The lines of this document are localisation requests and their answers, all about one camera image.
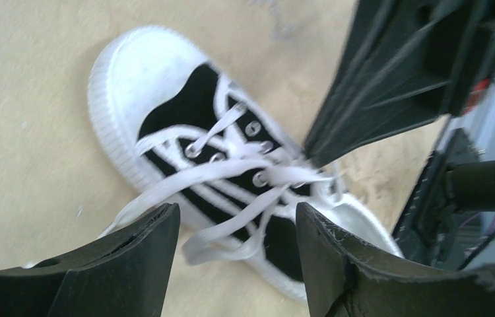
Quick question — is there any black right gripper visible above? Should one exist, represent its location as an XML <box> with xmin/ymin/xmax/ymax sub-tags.
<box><xmin>310</xmin><ymin>1</ymin><xmax>495</xmax><ymax>166</ymax></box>

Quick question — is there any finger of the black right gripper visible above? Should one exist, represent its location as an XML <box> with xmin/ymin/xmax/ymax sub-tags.
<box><xmin>304</xmin><ymin>1</ymin><xmax>432</xmax><ymax>167</ymax></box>

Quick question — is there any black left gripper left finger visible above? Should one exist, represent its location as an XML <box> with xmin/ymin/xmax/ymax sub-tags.
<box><xmin>0</xmin><ymin>204</ymin><xmax>180</xmax><ymax>316</ymax></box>

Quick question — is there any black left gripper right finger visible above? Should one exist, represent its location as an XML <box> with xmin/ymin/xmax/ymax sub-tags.
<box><xmin>296</xmin><ymin>203</ymin><xmax>495</xmax><ymax>316</ymax></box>

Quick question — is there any white shoelace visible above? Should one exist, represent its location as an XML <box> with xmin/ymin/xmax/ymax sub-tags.
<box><xmin>107</xmin><ymin>102</ymin><xmax>343</xmax><ymax>265</ymax></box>

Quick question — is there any black and white sneaker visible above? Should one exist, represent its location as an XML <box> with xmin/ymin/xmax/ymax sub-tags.
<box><xmin>87</xmin><ymin>26</ymin><xmax>402</xmax><ymax>300</ymax></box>

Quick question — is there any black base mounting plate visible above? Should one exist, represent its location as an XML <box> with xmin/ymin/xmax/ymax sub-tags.
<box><xmin>393</xmin><ymin>128</ymin><xmax>495</xmax><ymax>271</ymax></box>

